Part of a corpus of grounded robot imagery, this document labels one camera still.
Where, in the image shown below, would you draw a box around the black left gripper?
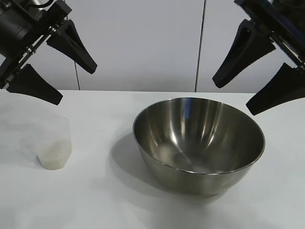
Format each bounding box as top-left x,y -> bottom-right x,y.
0,0 -> 98,105

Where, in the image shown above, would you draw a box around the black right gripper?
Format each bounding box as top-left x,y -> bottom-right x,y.
212,0 -> 305,117

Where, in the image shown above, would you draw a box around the stainless steel mixing bowl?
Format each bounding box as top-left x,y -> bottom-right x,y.
132,96 -> 266,197

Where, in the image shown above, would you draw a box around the clear plastic measuring cup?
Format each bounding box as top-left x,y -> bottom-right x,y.
22,116 -> 73,171

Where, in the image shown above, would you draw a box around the white rice grains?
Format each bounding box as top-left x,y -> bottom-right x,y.
38,140 -> 72,170

